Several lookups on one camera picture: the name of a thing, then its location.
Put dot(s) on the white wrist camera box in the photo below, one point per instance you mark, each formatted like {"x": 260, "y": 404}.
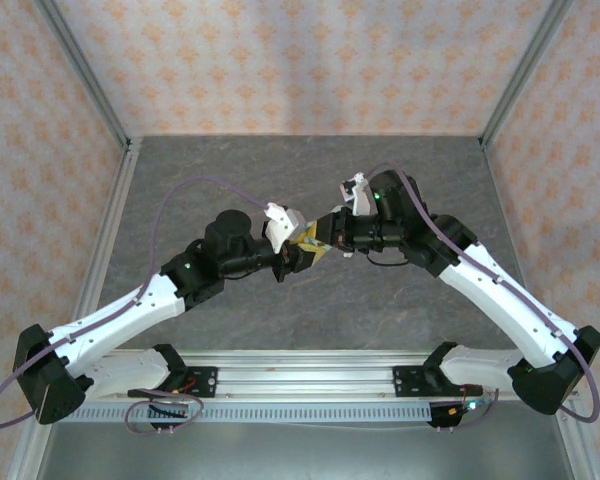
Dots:
{"x": 282, "y": 225}
{"x": 360, "y": 195}

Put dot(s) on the aluminium frame post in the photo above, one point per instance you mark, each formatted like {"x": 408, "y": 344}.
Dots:
{"x": 525, "y": 75}
{"x": 85, "y": 75}

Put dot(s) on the aluminium table side rail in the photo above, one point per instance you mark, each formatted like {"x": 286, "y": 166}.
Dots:
{"x": 115, "y": 200}
{"x": 505, "y": 210}

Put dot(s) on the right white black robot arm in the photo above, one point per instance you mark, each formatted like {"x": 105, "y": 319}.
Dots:
{"x": 505, "y": 305}

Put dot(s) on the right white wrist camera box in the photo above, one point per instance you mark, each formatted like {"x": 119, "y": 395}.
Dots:
{"x": 360, "y": 195}

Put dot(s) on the grey metal lower shelf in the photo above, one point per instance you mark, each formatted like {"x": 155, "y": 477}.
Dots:
{"x": 305, "y": 452}

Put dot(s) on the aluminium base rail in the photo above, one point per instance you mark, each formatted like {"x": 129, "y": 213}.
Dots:
{"x": 305, "y": 375}

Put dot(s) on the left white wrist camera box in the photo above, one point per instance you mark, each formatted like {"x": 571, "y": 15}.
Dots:
{"x": 282, "y": 225}

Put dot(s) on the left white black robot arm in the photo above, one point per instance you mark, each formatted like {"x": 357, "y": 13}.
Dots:
{"x": 115, "y": 315}

